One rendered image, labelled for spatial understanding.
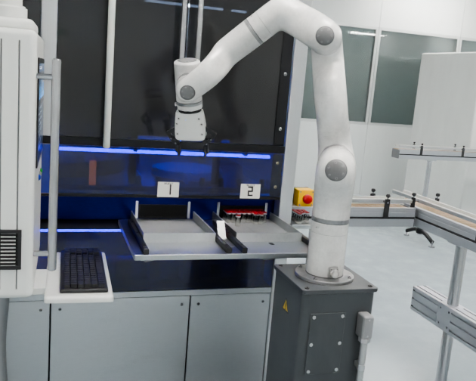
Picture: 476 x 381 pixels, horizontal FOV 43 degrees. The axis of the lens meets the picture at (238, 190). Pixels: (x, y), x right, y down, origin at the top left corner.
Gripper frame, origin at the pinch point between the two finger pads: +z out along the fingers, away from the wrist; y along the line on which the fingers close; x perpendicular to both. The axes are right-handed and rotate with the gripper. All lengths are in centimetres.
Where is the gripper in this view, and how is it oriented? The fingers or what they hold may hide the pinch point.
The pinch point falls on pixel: (192, 152)
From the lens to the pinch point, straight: 203.5
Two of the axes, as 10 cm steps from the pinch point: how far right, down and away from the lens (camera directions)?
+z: 0.2, 8.9, 4.5
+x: 1.3, -4.5, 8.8
